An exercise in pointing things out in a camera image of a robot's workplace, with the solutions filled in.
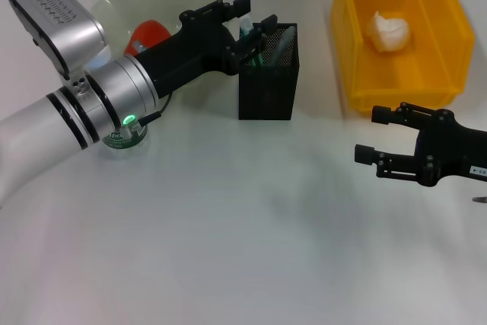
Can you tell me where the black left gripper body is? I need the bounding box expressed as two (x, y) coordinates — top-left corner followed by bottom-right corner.
(132, 8), (244, 100)

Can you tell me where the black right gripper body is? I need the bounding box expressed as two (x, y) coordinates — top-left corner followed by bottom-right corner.
(415, 110), (487, 189)

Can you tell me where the mint green utility knife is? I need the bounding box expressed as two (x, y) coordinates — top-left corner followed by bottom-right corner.
(239, 16), (264, 68)

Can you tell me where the grey pen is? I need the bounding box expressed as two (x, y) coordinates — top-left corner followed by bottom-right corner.
(266, 26), (297, 68)

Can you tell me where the soft red-orange toy orange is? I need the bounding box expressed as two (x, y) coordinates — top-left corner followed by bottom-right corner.
(123, 19), (172, 59)

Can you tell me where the white paper ball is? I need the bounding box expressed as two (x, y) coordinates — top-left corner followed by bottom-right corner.
(367, 10), (413, 54)

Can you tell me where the clear green-label water bottle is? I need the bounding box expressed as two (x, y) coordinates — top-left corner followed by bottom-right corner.
(88, 53), (150, 161)

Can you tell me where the black mesh pen holder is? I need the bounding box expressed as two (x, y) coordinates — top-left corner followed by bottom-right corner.
(238, 22), (301, 121)

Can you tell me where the pale green wavy glass plate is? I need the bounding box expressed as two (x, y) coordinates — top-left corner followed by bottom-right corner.
(91, 0), (237, 109)

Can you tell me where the yellow plastic bin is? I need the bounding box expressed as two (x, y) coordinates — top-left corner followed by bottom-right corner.
(329, 0), (476, 117)

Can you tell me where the black cable with silver plug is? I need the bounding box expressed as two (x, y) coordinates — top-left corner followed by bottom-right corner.
(137, 92), (173, 128)

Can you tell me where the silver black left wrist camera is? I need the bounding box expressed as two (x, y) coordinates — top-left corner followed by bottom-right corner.
(8, 0), (107, 81)

